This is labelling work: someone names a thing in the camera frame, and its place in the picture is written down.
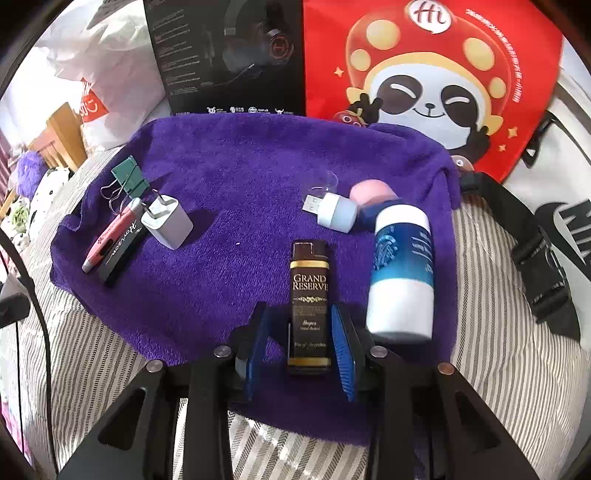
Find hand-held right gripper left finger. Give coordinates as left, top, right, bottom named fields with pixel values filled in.
left=55, top=301, right=271, bottom=480

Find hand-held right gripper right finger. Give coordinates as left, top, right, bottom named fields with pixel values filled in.
left=330, top=302, right=541, bottom=480

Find black and gold lighter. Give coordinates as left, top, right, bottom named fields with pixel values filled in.
left=287, top=240, right=332, bottom=376

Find white and blue bottle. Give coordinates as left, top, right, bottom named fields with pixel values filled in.
left=366, top=203, right=435, bottom=342

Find pink pen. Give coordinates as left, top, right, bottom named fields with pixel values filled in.
left=82, top=198, right=144, bottom=273

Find black rectangular tube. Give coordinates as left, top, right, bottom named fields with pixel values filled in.
left=98, top=215, right=149, bottom=287

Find white USB night light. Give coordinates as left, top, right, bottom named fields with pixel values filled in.
left=302, top=193, right=358, bottom=230

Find white power adapter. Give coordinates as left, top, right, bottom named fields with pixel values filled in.
left=141, top=191, right=195, bottom=251

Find small clear glass cup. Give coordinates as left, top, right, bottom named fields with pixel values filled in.
left=300, top=168, right=340, bottom=199

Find green binder clip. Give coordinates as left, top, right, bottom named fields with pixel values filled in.
left=99, top=156, right=151, bottom=208

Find plush toys beside bed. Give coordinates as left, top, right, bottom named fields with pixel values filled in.
left=0, top=166, right=75, bottom=259

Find purple plush toy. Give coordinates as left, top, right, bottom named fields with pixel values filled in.
left=9, top=150, right=49, bottom=199

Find purple towel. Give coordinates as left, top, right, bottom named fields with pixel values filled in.
left=50, top=113, right=462, bottom=444

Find wooden headboard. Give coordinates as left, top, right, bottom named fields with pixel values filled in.
left=28, top=102, right=88, bottom=171

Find white plastic shopping bag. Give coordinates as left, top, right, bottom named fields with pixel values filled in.
left=34, top=0, right=171, bottom=151

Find white waist bag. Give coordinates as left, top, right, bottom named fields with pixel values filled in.
left=459, top=41, right=591, bottom=342

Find black headset box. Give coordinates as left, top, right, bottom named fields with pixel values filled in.
left=143, top=0, right=309, bottom=117

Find red panda print paper bag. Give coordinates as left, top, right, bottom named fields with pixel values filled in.
left=302, top=0, right=565, bottom=183

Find black cable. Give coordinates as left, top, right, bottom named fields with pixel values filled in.
left=0, top=228, right=61, bottom=472

